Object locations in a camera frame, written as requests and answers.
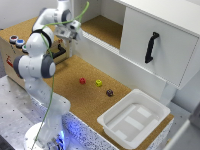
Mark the green button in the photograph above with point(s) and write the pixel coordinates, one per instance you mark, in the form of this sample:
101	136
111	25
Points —
24	48

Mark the blue button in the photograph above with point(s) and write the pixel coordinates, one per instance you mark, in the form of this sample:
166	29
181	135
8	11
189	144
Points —
20	42

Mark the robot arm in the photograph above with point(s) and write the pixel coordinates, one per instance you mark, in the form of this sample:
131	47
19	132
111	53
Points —
36	68

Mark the purple block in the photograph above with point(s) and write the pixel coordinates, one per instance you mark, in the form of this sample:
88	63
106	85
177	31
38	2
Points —
109	92

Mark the white plastic box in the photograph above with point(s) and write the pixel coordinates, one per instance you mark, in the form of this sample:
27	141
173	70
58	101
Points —
133	118

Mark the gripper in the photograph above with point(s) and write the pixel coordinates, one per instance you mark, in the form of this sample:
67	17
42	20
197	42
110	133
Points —
70	31

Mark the red button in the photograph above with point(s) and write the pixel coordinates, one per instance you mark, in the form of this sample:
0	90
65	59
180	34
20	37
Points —
13	38

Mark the white sliding door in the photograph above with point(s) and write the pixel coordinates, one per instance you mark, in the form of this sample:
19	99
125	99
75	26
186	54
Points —
156	46

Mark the white cabinet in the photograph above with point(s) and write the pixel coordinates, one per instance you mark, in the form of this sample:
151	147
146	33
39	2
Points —
140	63

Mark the yellow block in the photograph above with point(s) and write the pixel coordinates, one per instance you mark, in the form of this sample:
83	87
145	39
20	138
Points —
98	83

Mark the pink block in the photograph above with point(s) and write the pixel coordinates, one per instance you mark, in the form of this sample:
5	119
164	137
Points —
82	80

